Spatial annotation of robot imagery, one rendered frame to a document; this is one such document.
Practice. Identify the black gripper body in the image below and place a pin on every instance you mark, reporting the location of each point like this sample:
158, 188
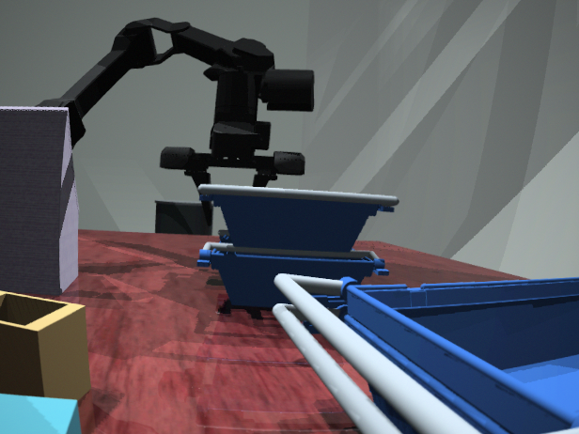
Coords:
185, 158

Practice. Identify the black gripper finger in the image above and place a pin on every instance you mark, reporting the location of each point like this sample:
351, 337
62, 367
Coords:
262, 180
202, 178

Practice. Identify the tan open-top box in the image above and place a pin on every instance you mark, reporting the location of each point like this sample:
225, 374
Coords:
43, 347

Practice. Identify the white wire bar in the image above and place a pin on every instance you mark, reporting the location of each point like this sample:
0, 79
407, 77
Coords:
376, 417

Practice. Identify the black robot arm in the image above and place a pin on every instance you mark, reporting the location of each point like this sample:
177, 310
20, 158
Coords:
244, 70

